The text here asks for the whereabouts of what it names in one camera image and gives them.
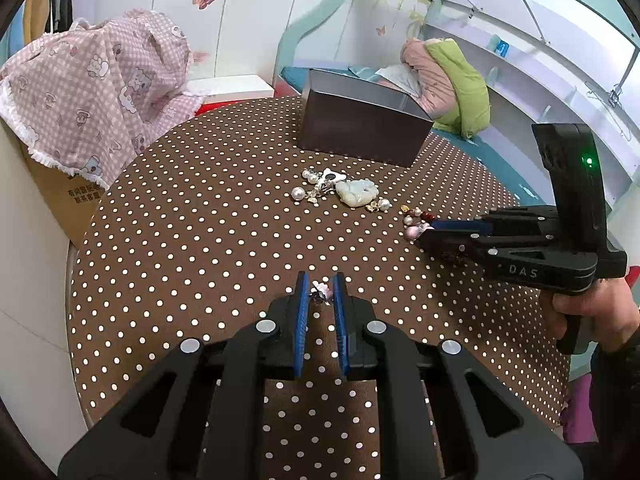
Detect cardboard box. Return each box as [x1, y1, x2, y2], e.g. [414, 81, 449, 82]
[22, 152, 108, 243]

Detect green jade pendant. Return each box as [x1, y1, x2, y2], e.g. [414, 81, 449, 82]
[335, 179, 379, 208]

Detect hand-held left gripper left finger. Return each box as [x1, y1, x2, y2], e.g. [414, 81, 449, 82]
[57, 271, 311, 480]

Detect metal clothes hanger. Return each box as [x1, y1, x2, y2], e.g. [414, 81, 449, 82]
[584, 80, 632, 142]

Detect pink jacket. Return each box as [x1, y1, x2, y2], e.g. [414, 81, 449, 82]
[401, 37, 453, 117]

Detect pink checked cartoon cloth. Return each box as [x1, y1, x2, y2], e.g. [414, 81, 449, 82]
[0, 8, 203, 191]

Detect white wall shelf unit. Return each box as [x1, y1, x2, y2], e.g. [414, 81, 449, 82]
[360, 0, 640, 206]

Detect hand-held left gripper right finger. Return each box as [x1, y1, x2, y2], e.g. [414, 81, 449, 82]
[330, 272, 586, 480]

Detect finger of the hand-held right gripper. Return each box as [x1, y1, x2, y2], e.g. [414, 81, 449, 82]
[430, 211, 502, 237]
[414, 229, 495, 264]

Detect person's right forearm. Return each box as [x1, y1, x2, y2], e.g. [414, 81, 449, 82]
[562, 332, 640, 480]

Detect brown polka dot tablecloth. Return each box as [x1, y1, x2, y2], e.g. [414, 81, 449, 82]
[67, 95, 573, 480]

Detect green jacket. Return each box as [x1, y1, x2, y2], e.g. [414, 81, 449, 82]
[425, 40, 492, 141]

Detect person's right hand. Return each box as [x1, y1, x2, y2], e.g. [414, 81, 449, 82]
[550, 275, 640, 356]

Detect hanging clothes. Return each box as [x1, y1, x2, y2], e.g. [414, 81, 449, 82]
[22, 0, 74, 37]

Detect dark brown rectangular box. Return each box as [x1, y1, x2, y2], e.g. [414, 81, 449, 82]
[298, 69, 435, 168]

